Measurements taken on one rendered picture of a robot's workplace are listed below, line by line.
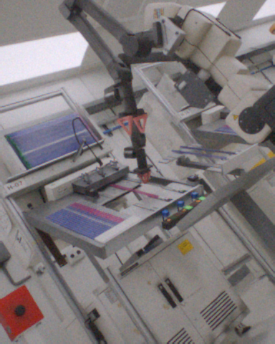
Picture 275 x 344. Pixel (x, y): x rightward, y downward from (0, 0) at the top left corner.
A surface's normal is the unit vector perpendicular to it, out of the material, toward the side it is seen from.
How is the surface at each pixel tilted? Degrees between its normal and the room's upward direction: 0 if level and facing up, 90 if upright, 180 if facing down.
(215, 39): 90
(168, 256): 90
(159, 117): 90
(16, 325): 90
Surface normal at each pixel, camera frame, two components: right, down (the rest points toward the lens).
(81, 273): 0.37, -0.54
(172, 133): -0.72, 0.35
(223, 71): -0.54, 0.14
